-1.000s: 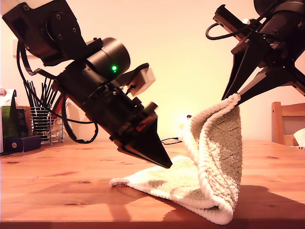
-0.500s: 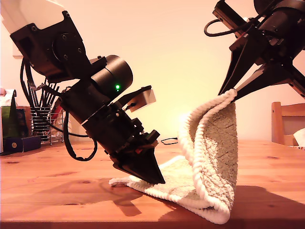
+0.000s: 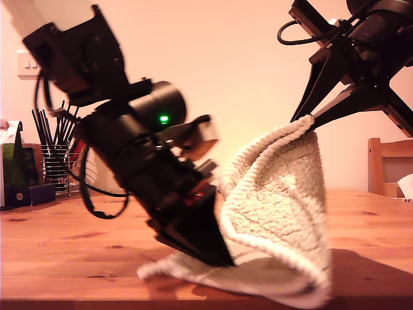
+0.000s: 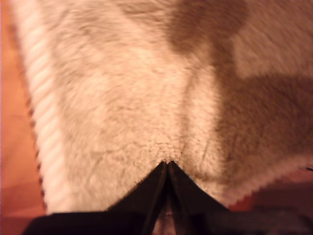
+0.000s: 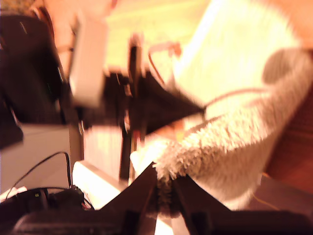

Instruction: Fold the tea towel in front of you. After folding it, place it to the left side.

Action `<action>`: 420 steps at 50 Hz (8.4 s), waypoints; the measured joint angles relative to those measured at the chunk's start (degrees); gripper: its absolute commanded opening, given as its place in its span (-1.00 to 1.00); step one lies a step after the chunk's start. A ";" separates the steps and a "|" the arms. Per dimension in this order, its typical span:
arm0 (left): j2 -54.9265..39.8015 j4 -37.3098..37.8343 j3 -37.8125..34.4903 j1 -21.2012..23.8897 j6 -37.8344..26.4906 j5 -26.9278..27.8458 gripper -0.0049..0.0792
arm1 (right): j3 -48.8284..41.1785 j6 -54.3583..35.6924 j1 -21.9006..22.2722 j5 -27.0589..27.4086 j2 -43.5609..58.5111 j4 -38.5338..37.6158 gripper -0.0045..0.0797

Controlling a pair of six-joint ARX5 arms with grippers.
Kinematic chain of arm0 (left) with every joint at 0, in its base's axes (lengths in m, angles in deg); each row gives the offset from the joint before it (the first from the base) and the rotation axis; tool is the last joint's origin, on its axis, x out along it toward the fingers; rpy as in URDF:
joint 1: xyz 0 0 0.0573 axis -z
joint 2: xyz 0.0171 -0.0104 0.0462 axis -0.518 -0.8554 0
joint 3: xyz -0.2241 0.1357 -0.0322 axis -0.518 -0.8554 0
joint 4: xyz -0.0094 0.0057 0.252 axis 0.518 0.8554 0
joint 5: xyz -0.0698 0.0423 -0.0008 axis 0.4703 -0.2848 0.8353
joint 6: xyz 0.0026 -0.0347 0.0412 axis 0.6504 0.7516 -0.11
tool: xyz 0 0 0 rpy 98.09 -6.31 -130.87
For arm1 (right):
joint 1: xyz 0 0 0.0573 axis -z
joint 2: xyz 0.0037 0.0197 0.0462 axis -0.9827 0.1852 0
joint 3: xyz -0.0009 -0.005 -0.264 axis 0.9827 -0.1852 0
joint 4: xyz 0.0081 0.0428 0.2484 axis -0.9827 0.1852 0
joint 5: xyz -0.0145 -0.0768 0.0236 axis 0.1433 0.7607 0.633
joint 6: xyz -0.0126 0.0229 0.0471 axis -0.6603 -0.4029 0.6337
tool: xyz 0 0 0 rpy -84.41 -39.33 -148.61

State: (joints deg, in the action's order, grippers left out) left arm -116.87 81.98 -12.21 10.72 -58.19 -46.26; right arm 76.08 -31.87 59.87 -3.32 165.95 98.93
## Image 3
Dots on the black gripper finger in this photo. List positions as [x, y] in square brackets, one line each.
[322, 80]
[355, 103]

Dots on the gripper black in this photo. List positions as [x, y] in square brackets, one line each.
[164, 187]

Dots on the cream fluffy tea towel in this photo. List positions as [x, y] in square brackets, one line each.
[277, 210]

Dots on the wooden chair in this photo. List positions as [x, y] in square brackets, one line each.
[374, 168]

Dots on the white tissue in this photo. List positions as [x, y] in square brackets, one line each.
[407, 185]

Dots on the red and black utensil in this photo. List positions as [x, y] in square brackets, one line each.
[75, 155]

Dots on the thin black stick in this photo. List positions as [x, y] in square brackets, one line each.
[59, 124]
[42, 128]
[38, 128]
[47, 128]

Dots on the dark blue box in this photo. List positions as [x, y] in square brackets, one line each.
[19, 196]

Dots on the green and white bag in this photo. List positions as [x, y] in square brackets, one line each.
[13, 161]

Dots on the small pink object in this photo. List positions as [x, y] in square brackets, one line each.
[2, 124]

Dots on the gripper grey camera box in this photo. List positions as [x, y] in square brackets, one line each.
[206, 135]
[334, 22]

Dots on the white light switch plate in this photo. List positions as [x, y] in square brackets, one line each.
[26, 72]

